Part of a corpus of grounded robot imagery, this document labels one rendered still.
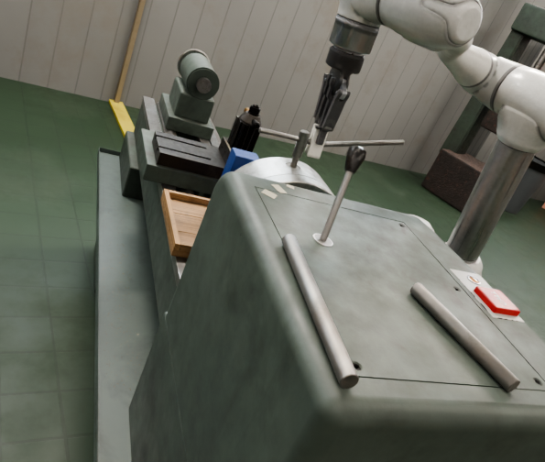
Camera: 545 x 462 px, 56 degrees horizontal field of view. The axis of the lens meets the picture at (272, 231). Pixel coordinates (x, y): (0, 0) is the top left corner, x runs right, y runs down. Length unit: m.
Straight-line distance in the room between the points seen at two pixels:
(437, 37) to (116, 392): 1.11
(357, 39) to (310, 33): 4.35
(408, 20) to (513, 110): 0.54
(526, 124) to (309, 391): 1.00
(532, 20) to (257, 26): 2.94
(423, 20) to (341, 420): 0.66
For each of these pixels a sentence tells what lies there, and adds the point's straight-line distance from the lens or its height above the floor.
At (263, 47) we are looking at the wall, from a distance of 5.24.
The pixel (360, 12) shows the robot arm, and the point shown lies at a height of 1.58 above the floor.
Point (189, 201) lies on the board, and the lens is 1.63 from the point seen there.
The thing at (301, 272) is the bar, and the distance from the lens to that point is 0.70.
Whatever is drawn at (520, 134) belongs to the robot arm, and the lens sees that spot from 1.44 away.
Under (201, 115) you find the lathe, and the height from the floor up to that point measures 0.95.
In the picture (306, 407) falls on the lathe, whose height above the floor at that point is 1.22.
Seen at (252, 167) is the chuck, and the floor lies 1.20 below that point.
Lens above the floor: 1.61
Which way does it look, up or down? 26 degrees down
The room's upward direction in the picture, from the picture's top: 24 degrees clockwise
